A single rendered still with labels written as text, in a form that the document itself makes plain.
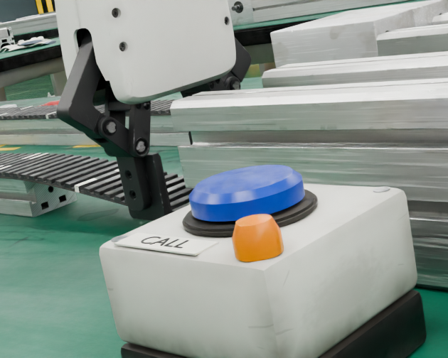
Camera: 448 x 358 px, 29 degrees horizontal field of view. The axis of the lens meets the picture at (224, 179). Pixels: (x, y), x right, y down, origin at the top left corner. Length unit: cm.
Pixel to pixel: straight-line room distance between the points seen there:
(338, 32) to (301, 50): 4
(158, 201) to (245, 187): 21
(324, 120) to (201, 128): 8
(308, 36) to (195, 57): 13
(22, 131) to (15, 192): 35
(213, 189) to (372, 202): 5
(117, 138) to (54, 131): 45
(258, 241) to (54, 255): 28
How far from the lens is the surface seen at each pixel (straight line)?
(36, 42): 334
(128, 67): 47
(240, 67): 55
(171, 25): 48
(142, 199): 49
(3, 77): 314
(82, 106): 46
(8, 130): 100
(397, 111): 35
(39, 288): 47
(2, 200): 65
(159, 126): 78
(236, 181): 29
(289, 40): 62
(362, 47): 59
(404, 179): 36
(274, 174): 29
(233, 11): 230
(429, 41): 56
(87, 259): 50
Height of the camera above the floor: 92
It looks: 13 degrees down
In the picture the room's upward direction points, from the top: 11 degrees counter-clockwise
